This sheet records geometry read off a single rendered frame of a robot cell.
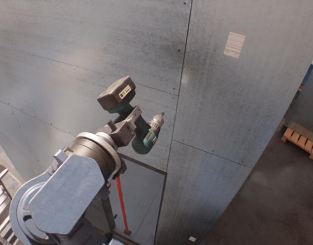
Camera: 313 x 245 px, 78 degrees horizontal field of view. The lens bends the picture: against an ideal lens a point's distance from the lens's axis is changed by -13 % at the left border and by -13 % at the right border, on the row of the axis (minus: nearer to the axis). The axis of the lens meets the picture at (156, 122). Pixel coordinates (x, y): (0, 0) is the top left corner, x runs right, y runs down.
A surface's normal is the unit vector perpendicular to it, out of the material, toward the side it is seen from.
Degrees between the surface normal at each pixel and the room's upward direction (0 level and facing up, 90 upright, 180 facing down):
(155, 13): 90
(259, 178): 0
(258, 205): 0
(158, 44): 90
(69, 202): 34
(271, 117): 90
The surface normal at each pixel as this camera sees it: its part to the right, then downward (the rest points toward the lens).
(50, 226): 0.55, -0.43
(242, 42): -0.41, 0.61
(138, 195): 0.06, -0.73
